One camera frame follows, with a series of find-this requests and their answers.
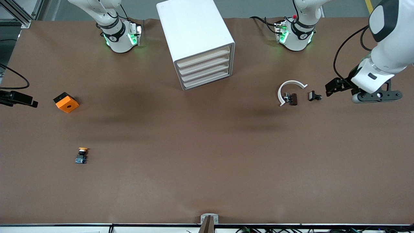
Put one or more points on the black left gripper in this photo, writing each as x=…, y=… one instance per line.
x=346, y=83

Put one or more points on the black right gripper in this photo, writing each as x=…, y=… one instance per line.
x=13, y=97

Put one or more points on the orange capped push button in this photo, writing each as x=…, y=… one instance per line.
x=81, y=155

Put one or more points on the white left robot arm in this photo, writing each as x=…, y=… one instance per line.
x=388, y=48

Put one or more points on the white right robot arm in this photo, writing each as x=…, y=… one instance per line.
x=119, y=43

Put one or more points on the small black clip part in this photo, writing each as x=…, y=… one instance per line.
x=312, y=95

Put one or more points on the orange and black block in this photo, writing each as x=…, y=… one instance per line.
x=67, y=105

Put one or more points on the small brown black component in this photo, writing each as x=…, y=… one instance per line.
x=292, y=98

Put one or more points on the black table edge bar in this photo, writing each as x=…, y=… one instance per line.
x=64, y=224

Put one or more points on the grey metal bracket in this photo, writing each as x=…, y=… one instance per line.
x=209, y=220

